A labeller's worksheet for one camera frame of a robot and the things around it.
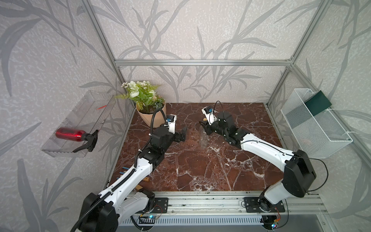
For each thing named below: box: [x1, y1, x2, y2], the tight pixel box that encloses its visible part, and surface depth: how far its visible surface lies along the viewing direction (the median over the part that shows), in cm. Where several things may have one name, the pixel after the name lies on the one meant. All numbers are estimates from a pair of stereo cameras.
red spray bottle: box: [55, 126, 99, 153], surface depth 56 cm
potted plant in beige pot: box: [114, 80, 167, 128], surface depth 91 cm
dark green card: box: [304, 89, 332, 117], surface depth 73 cm
